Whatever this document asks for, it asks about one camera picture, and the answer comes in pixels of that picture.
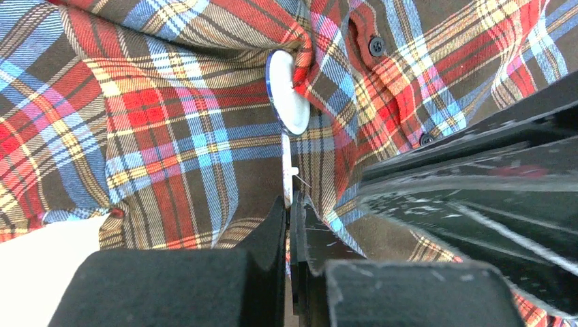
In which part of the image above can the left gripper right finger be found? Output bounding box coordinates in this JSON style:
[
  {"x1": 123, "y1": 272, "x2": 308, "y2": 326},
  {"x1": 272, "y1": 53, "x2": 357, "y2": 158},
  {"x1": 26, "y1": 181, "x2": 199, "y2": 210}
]
[{"x1": 288, "y1": 191, "x2": 523, "y2": 326}]

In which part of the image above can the plaid flannel shirt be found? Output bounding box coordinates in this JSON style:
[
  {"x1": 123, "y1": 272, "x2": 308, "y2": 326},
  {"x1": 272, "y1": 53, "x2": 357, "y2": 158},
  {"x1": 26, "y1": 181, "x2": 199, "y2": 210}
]
[{"x1": 1, "y1": 1, "x2": 577, "y2": 326}]

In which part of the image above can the silver brooch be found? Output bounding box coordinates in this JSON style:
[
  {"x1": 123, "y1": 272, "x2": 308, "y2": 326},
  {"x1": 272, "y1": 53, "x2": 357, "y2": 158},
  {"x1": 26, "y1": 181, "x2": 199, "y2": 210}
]
[{"x1": 281, "y1": 131, "x2": 299, "y2": 209}]

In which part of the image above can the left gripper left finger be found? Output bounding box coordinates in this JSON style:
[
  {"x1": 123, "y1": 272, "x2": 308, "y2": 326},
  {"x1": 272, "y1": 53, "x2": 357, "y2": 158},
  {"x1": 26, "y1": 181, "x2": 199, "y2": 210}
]
[{"x1": 50, "y1": 197, "x2": 286, "y2": 326}]

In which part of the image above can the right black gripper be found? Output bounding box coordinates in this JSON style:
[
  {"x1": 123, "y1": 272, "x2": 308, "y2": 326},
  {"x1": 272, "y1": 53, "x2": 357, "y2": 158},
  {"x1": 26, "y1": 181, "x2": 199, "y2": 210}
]
[{"x1": 359, "y1": 73, "x2": 577, "y2": 318}]

